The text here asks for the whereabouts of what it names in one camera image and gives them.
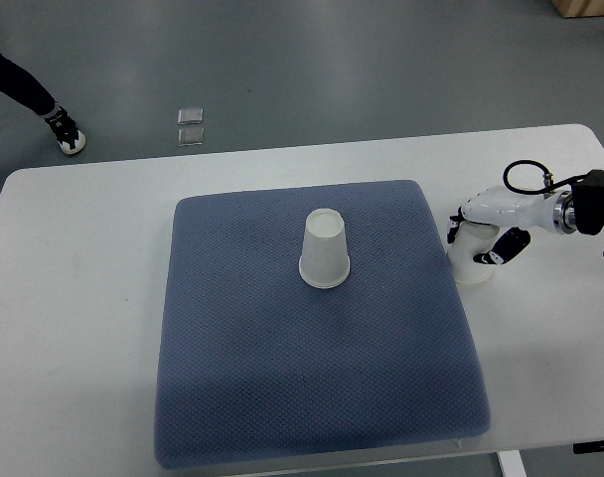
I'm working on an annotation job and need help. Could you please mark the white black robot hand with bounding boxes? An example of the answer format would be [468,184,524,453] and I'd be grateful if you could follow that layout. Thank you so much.
[447,186,573,265]

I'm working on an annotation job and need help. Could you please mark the white paper cup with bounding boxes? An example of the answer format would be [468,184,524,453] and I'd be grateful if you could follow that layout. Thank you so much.
[298,208,350,289]
[447,222,500,284]

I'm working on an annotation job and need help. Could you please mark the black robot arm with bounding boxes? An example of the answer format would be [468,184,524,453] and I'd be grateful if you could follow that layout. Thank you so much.
[559,169,604,258]

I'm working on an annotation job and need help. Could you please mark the wooden box corner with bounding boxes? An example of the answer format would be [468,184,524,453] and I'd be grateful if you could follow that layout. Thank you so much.
[551,0,588,19]

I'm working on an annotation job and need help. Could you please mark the white table leg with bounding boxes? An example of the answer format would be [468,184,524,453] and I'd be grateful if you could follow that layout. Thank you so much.
[497,450,527,477]

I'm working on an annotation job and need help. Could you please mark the black table control panel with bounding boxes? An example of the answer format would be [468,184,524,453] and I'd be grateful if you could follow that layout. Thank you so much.
[572,440,604,455]

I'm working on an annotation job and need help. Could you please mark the blue quilted cushion mat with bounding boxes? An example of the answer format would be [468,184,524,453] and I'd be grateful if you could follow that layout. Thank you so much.
[154,180,491,469]

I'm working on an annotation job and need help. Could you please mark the upper silver floor plate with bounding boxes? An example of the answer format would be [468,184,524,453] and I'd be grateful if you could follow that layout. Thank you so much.
[177,106,204,125]

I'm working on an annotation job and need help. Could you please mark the person in dark clothes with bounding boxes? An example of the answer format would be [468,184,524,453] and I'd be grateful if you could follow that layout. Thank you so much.
[0,53,86,155]

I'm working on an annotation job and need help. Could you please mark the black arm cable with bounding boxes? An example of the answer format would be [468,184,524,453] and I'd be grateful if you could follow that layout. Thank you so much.
[503,159,589,196]

